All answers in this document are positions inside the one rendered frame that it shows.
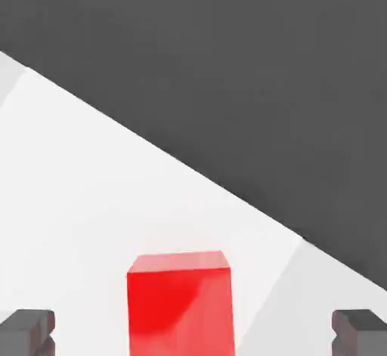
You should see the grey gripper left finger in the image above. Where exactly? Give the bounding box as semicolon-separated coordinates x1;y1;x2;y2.
0;308;57;356

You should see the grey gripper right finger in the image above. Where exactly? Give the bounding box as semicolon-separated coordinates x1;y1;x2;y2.
331;308;387;356

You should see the small red cube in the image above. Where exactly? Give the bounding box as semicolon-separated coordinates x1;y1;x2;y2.
125;249;237;356

